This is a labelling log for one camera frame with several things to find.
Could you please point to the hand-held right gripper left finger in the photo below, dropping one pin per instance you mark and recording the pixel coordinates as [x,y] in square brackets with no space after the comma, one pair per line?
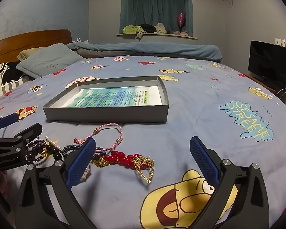
[82,164]

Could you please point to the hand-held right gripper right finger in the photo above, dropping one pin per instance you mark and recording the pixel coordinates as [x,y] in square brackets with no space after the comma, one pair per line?
[203,162]

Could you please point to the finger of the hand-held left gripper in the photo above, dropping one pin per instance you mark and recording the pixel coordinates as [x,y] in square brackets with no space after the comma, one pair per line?
[7,121]
[26,133]

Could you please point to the grey cardboard box tray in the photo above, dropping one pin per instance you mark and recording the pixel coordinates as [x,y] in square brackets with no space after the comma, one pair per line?
[104,114]

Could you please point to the pearl hair clip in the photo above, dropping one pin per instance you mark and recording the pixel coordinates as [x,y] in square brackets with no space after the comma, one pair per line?
[51,141]

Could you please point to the striped black white pillow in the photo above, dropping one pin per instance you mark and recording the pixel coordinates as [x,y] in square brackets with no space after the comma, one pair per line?
[0,85]

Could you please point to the cartoon printed bedsheet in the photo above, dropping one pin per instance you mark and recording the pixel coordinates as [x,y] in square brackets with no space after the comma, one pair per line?
[205,114]

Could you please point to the pale yellow pillow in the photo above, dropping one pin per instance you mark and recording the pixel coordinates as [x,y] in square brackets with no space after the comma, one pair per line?
[26,53]

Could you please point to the grey-blue pillow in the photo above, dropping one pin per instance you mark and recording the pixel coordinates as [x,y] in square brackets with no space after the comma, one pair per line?
[50,59]

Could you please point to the printed paper sheet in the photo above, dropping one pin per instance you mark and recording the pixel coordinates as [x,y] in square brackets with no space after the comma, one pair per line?
[114,96]

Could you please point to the wooden headboard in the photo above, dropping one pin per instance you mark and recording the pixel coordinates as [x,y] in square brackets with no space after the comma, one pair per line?
[26,40]

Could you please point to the wooden tv stand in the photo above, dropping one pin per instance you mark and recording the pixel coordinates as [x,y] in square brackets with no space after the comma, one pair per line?
[264,84]

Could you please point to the grey blanket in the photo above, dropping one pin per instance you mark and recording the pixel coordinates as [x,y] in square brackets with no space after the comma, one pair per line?
[97,53]

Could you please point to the black monitor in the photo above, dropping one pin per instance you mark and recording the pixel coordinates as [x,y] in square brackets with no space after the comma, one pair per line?
[268,62]

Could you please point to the blue duvet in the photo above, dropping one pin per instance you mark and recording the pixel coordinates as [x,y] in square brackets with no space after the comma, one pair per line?
[157,49]

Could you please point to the pink items on sill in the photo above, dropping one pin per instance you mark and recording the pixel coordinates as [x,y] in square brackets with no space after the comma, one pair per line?
[180,33]

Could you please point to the beige cloth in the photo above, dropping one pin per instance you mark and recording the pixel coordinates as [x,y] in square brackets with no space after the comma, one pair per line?
[160,28]

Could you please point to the green cloth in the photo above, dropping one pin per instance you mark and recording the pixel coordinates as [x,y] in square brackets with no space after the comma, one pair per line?
[132,29]

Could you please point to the purple balloon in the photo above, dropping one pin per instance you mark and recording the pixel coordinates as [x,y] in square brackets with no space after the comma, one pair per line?
[181,19]

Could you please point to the black cloth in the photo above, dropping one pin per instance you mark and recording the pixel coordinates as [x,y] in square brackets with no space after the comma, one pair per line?
[147,27]

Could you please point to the teal curtain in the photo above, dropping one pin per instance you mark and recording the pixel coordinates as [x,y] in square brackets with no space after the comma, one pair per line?
[155,7]

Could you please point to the white wall hooks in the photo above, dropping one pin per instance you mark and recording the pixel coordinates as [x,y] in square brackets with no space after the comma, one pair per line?
[284,43]

